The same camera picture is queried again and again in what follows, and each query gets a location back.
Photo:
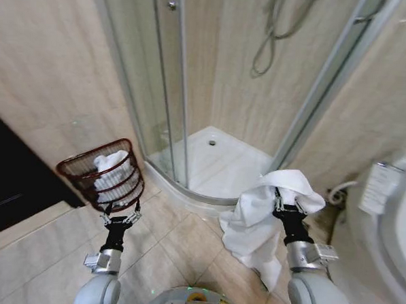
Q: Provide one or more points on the white towel with ribbed weave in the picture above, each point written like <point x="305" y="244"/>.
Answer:
<point x="111" y="174"/>

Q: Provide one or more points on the white robot front shell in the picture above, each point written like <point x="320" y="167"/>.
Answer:
<point x="191" y="303"/>

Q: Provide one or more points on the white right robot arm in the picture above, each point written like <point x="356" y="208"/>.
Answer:
<point x="313" y="294"/>

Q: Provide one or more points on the white shower tray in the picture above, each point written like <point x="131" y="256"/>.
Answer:
<point x="222" y="166"/>

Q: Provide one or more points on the chrome shower door knob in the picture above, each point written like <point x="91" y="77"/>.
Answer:
<point x="172" y="4"/>

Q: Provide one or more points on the silver shower frame rail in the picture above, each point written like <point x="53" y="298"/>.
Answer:
<point x="329" y="83"/>

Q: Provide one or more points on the white toilet label panel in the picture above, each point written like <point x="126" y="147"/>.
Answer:
<point x="376" y="188"/>

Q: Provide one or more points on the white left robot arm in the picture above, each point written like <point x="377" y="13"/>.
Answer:
<point x="98" y="291"/>

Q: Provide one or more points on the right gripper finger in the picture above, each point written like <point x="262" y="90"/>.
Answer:
<point x="279" y="203"/>
<point x="301" y="205"/>

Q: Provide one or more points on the large white towel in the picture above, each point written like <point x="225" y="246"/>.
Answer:
<point x="254" y="216"/>

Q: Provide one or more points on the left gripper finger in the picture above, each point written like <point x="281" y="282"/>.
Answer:
<point x="106" y="217"/>
<point x="133" y="217"/>

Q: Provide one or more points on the dark cabinet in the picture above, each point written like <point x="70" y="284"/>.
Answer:
<point x="14" y="176"/>

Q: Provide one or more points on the white toilet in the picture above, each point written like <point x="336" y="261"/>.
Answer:
<point x="389" y="243"/>

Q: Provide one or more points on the round metal shower drain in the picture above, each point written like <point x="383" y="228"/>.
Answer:
<point x="212" y="142"/>

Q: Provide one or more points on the glass shower door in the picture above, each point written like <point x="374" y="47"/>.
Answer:
<point x="152" y="81"/>

